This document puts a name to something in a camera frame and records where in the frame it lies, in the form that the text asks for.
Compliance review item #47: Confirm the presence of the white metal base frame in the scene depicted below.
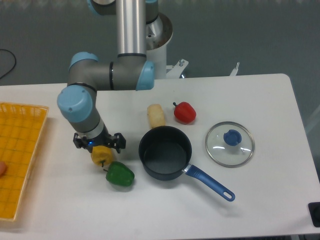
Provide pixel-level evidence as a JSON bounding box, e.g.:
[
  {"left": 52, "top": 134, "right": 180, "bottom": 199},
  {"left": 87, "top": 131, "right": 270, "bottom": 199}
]
[{"left": 165, "top": 58, "right": 240, "bottom": 79}]

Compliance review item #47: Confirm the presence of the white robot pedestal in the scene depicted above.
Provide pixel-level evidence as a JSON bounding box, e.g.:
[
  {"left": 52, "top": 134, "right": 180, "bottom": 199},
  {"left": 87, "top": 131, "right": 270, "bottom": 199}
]
[{"left": 146, "top": 12, "right": 173, "bottom": 79}]

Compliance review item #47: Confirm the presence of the dark saucepan blue handle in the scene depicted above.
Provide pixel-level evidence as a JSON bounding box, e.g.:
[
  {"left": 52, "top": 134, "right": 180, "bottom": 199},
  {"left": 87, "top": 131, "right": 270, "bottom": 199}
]
[{"left": 138, "top": 126, "right": 236, "bottom": 202}]

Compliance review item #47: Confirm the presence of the green bell pepper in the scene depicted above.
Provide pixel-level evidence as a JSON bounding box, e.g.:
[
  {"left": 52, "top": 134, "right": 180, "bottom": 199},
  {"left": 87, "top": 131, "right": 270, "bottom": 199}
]
[{"left": 104, "top": 161, "right": 135, "bottom": 187}]

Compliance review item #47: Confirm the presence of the yellow bell pepper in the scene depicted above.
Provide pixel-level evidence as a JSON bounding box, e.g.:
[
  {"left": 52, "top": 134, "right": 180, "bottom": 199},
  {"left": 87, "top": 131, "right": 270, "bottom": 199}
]
[{"left": 90, "top": 145, "right": 114, "bottom": 167}]

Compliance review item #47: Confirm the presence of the black device at table corner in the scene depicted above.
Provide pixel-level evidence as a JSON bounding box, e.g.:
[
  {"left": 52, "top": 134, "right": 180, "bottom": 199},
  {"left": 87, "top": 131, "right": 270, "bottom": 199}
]
[{"left": 308, "top": 202, "right": 320, "bottom": 228}]

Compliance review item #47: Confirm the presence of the black cable on floor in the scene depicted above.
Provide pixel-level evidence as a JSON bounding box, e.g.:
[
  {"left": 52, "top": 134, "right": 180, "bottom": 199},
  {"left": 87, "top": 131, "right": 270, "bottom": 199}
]
[{"left": 0, "top": 48, "right": 17, "bottom": 80}]

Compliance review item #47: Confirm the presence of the yellow wicker basket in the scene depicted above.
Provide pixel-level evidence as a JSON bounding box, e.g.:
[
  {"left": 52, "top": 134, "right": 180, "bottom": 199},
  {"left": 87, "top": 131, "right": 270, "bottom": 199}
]
[{"left": 0, "top": 102, "right": 49, "bottom": 222}]

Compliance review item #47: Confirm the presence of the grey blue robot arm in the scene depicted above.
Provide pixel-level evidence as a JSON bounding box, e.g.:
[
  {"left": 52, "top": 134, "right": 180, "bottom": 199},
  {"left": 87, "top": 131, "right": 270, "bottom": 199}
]
[{"left": 57, "top": 0, "right": 159, "bottom": 152}]

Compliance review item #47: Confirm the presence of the glass lid blue knob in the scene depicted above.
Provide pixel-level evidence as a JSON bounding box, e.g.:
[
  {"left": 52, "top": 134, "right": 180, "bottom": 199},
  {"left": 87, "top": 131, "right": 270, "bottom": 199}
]
[{"left": 205, "top": 121, "right": 255, "bottom": 168}]

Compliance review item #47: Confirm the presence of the orange object in basket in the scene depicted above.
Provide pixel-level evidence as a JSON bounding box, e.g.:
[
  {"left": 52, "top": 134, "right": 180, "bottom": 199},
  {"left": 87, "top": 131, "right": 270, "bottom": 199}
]
[{"left": 0, "top": 161, "right": 7, "bottom": 177}]

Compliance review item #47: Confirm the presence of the red bell pepper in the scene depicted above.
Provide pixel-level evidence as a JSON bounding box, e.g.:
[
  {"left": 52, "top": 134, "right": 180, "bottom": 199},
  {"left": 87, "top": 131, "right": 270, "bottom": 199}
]
[{"left": 172, "top": 101, "right": 197, "bottom": 124}]

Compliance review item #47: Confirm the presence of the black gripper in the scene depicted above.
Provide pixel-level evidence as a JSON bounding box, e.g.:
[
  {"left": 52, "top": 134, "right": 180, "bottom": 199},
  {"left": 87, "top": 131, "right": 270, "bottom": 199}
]
[{"left": 72, "top": 130, "right": 126, "bottom": 154}]

